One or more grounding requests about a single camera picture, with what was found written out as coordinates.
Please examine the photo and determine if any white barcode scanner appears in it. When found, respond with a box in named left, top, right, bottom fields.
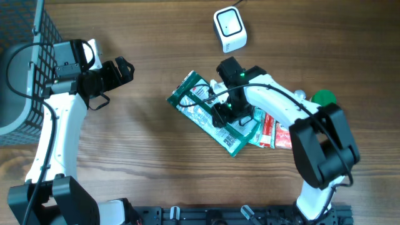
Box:
left=213, top=6, right=248, bottom=53

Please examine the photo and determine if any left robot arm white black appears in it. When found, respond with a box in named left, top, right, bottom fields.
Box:
left=7, top=39, right=143, bottom=224

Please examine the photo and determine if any green lid jar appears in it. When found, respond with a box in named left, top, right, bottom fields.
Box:
left=310, top=89, right=337, bottom=106

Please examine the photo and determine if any yellow liquid bottle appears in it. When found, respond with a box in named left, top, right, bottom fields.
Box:
left=294, top=90, right=306, bottom=99

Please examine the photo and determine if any black right camera cable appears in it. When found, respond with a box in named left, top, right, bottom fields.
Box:
left=177, top=82, right=354, bottom=223

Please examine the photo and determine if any green 3M glove package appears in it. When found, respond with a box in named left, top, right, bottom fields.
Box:
left=167, top=71, right=259, bottom=157

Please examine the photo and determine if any red snack bar wrapper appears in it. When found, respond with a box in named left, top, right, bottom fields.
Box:
left=259, top=113, right=275, bottom=149

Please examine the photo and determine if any grey plastic mesh basket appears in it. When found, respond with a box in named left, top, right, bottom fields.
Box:
left=1, top=0, right=63, bottom=146

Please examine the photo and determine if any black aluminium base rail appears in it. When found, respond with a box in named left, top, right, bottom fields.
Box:
left=132, top=204, right=354, bottom=225

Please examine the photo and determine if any orange tissue pack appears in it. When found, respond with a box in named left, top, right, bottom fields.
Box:
left=275, top=122, right=292, bottom=149

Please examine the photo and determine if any teal snack bar wrapper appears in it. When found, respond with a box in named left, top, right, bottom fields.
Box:
left=249, top=107, right=266, bottom=148

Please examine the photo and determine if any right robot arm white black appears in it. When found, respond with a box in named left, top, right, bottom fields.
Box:
left=210, top=57, right=360, bottom=224

